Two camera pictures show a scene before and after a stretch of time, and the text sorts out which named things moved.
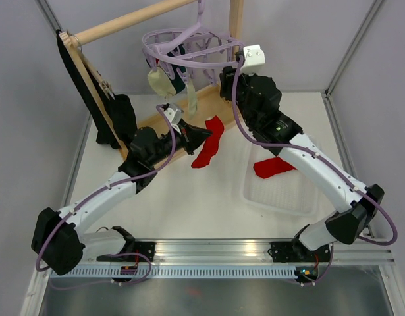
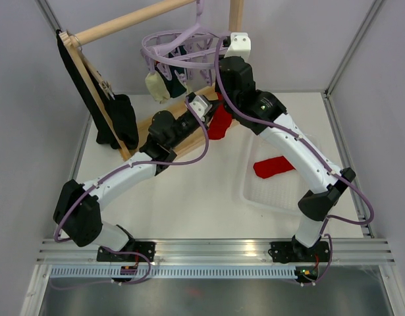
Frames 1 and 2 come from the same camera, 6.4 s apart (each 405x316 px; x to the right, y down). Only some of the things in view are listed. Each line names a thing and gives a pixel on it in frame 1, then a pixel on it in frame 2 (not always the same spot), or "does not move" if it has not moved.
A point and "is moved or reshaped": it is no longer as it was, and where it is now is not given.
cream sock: [161, 83] is moved or reshaped
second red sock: [265, 168] does not move
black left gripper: [192, 137] -> [214, 103]
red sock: [211, 146] is moved or reshaped
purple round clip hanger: [177, 51] does not move
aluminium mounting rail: [245, 251] does not move
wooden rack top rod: [80, 37] does not move
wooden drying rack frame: [67, 40] does not move
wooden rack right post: [236, 22] does not move
